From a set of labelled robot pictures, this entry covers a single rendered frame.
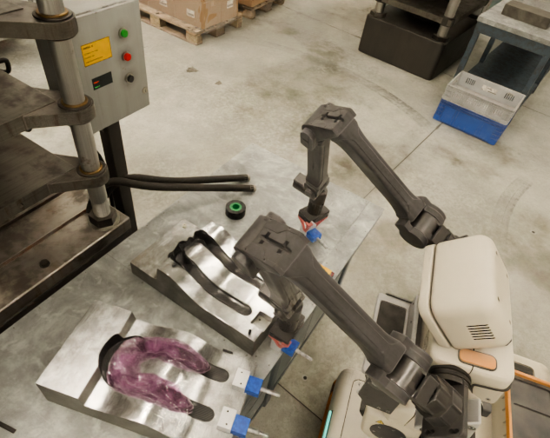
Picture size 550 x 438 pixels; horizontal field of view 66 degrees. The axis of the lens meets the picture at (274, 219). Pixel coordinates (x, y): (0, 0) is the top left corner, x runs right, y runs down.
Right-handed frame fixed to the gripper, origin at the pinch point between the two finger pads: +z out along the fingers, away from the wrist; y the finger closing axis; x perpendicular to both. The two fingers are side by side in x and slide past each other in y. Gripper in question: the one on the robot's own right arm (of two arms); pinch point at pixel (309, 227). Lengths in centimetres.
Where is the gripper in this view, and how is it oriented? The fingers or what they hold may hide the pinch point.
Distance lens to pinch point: 161.6
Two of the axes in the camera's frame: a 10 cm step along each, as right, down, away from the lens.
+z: -1.2, 6.9, 7.2
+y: -7.9, 3.7, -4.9
